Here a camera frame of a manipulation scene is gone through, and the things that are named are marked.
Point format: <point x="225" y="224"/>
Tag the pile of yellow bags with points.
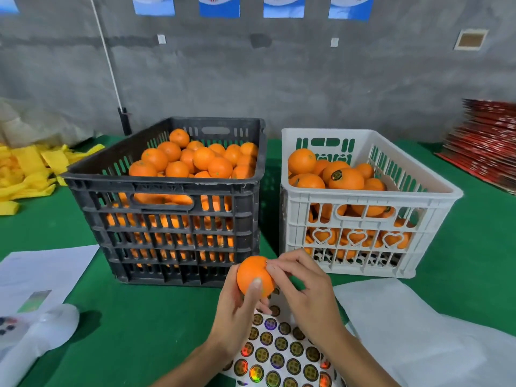
<point x="28" y="173"/>

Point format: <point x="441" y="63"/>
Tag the white printed paper sheet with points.
<point x="48" y="270"/>

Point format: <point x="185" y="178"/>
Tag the white notice with blue border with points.
<point x="8" y="4"/>

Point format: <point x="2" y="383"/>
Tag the small white wall square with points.
<point x="161" y="39"/>
<point x="334" y="42"/>

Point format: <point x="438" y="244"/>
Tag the single orange fruit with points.
<point x="253" y="274"/>

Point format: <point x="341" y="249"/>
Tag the green felt table cover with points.
<point x="137" y="334"/>

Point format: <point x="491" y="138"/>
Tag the black plastic crate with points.
<point x="246" y="189"/>

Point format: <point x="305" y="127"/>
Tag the pile of oranges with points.
<point x="156" y="159"/>

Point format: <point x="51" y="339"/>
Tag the stack of red cardboard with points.
<point x="484" y="145"/>

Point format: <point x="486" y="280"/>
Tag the white plastic crate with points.
<point x="330" y="133"/>

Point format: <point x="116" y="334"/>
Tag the heap of labelled oranges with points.
<point x="302" y="161"/>

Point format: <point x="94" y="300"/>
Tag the white pole with black base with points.
<point x="109" y="60"/>

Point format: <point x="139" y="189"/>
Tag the person's left hand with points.
<point x="234" y="318"/>

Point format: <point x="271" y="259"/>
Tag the white handheld controller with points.
<point x="44" y="330"/>

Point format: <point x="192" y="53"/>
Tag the person's right hand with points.
<point x="314" y="302"/>

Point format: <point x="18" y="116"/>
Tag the white backing sheet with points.
<point x="427" y="334"/>

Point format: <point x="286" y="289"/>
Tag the blue white wall poster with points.
<point x="351" y="7"/>
<point x="153" y="4"/>
<point x="284" y="6"/>
<point x="219" y="6"/>

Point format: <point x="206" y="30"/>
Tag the holographic sticker sheet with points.
<point x="278" y="358"/>

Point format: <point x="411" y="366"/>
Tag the beige wall plate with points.
<point x="471" y="39"/>

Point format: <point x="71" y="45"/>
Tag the beige woven sack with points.
<point x="40" y="125"/>

